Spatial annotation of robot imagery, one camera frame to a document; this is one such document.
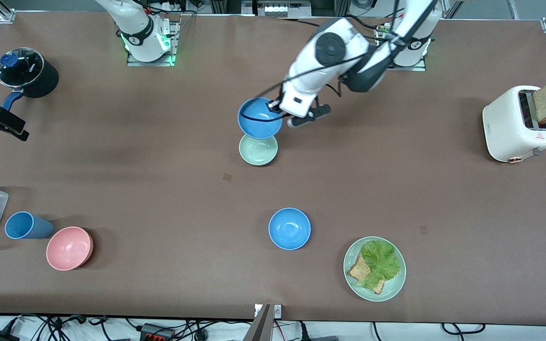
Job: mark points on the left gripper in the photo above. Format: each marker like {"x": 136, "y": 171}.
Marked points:
{"x": 274, "y": 107}

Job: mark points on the blue bowl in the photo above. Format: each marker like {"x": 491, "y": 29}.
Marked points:
{"x": 289, "y": 228}
{"x": 261, "y": 130}

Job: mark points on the green bowl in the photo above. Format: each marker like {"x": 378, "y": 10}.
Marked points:
{"x": 259, "y": 151}

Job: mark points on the pink bowl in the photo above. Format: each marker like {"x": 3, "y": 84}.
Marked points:
{"x": 69, "y": 248}

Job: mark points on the glass lid blue knob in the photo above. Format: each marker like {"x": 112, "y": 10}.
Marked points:
{"x": 26, "y": 66}

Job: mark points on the white control box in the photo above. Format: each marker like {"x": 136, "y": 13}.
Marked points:
{"x": 277, "y": 8}

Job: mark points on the blue cup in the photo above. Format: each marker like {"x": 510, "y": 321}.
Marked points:
{"x": 29, "y": 226}

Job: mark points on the brown toast slice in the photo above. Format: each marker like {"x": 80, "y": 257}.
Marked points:
{"x": 359, "y": 271}

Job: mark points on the green lettuce leaf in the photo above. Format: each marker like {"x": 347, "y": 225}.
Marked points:
{"x": 382, "y": 260}

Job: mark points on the green plate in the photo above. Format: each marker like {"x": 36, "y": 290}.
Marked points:
{"x": 394, "y": 286}

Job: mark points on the grey tripod leg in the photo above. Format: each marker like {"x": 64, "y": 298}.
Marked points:
{"x": 259, "y": 327}

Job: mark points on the cream white toaster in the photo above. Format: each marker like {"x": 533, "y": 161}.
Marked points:
{"x": 505, "y": 128}

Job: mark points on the black red power strip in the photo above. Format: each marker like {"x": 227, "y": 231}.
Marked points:
{"x": 157, "y": 333}

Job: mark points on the white metal bracket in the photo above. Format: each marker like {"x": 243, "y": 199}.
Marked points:
{"x": 277, "y": 311}

